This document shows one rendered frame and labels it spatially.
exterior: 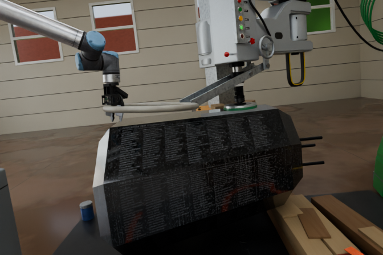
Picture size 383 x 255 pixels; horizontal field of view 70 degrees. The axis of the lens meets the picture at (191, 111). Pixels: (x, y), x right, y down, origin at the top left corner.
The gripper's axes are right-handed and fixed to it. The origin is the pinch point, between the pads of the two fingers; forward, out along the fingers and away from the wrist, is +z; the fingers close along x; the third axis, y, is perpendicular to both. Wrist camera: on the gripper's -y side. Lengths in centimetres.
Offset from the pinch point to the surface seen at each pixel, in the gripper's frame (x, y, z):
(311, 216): 99, -43, 62
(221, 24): 49, -45, -53
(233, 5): 59, -37, -61
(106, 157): -1.3, 9.8, 19.5
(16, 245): 5, 65, 35
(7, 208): 5, 66, 21
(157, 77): -291, -548, -46
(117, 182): 9.4, 15.2, 30.1
